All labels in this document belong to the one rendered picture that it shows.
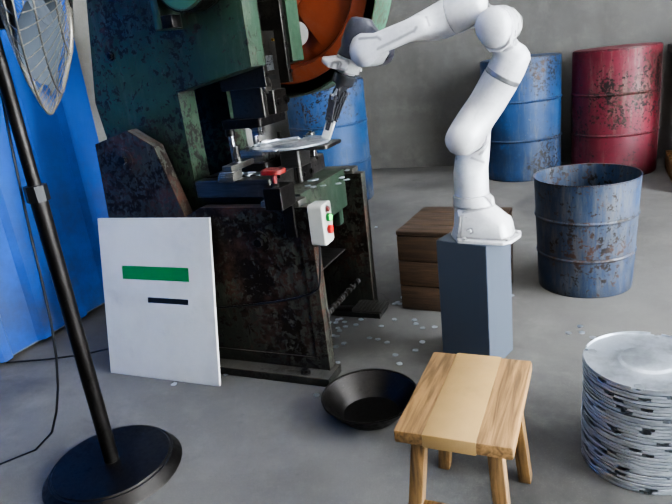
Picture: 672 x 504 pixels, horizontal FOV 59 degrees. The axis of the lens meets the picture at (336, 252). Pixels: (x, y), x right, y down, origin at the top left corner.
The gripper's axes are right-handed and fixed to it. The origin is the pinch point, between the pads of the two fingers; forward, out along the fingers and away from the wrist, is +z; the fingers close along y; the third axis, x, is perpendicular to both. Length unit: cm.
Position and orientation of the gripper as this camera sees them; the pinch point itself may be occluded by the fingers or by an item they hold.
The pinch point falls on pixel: (328, 129)
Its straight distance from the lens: 213.1
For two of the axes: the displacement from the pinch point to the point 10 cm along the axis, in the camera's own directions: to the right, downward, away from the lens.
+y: 3.6, -3.3, 8.7
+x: -8.9, -4.1, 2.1
